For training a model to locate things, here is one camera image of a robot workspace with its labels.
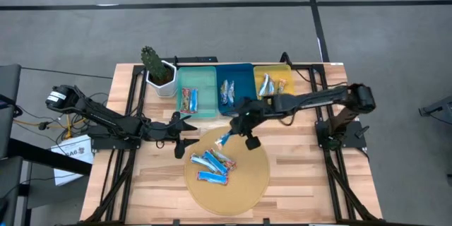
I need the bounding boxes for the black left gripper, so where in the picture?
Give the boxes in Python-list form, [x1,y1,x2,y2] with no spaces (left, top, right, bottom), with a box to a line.
[140,111,201,160]

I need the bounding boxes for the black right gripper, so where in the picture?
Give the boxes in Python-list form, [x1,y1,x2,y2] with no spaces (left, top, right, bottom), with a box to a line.
[227,98,275,151]

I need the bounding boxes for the green blue granola bar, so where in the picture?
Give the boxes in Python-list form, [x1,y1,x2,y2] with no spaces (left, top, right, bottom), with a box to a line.
[214,131,234,151]

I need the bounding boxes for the pale blue granola bar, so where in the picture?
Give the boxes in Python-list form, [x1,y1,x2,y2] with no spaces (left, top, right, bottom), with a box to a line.
[189,153,215,172]

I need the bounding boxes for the green orange granola bar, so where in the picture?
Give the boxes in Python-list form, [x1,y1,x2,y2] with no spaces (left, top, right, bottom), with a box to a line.
[210,147,238,171]

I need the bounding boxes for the red green granola bar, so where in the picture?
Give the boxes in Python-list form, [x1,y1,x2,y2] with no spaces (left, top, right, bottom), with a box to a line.
[179,87,191,114]

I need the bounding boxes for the green silver granola bar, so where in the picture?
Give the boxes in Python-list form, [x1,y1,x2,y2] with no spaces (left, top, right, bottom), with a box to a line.
[220,79,230,106]

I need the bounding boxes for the white plant pot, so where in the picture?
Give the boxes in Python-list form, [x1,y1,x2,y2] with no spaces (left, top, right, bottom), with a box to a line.
[145,60,179,99]

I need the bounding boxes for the round woven straw placemat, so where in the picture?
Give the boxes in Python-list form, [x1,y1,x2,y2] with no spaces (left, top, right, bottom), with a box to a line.
[184,126,271,216]

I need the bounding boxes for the teal translucent plastic bin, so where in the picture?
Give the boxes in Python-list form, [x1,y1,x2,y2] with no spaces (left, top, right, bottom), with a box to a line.
[175,66,219,120]

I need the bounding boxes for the blue plastic bin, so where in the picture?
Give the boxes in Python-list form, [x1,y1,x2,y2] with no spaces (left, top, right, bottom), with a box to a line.
[215,63,258,117]

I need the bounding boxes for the yellow translucent plastic bin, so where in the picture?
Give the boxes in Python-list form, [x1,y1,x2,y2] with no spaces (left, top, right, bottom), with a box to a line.
[253,64,299,117]

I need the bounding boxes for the black power strip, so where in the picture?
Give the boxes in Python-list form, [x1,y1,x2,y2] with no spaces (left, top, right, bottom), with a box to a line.
[174,55,219,64]

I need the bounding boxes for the green cactus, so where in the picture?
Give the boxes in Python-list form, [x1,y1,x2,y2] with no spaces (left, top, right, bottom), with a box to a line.
[140,45,170,82]

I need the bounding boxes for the white paper sheets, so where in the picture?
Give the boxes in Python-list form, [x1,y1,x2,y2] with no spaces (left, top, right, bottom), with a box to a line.
[50,134,95,187]

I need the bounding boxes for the black beam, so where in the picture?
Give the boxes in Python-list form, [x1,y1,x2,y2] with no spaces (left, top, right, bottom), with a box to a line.
[6,137,93,177]

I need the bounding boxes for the dark grey cabinet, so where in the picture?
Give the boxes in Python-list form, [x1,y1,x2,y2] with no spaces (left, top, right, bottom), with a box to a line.
[0,64,22,159]

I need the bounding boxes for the grey stand foot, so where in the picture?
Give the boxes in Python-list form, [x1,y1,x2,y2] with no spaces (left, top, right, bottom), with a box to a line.
[418,95,452,117]

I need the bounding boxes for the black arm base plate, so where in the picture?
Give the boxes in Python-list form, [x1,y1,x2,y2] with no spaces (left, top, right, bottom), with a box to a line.
[90,122,144,151]
[315,120,370,149]

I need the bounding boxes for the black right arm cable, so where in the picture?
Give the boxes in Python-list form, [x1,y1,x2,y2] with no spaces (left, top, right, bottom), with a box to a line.
[282,54,350,89]

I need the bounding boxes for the black aluminium table frame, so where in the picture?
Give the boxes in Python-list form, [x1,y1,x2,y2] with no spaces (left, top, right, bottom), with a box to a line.
[81,61,384,226]

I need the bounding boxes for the yellow floor cable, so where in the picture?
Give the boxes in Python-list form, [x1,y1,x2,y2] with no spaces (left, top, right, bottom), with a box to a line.
[13,112,95,139]

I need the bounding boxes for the black floor cable bundle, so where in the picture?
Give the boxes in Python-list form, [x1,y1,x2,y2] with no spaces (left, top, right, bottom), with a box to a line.
[13,91,107,143]

